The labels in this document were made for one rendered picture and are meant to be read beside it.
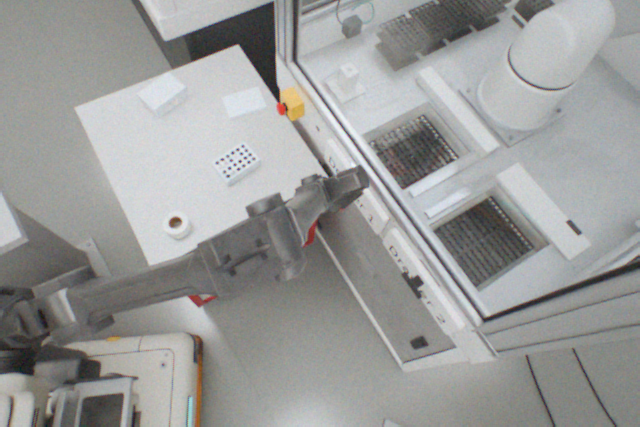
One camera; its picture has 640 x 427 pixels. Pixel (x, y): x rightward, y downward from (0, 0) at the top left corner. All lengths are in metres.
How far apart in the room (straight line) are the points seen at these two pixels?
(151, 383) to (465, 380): 1.24
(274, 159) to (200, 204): 0.27
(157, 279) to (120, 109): 1.05
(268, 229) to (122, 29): 2.46
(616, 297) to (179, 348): 1.41
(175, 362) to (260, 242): 1.25
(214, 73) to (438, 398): 1.56
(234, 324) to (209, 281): 1.49
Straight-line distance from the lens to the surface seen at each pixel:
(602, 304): 0.76
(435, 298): 1.17
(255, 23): 1.84
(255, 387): 2.01
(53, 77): 2.83
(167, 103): 1.53
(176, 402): 1.76
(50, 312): 0.82
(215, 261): 0.53
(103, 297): 0.72
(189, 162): 1.44
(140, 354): 1.80
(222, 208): 1.36
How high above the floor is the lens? 2.00
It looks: 64 degrees down
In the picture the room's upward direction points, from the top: 10 degrees clockwise
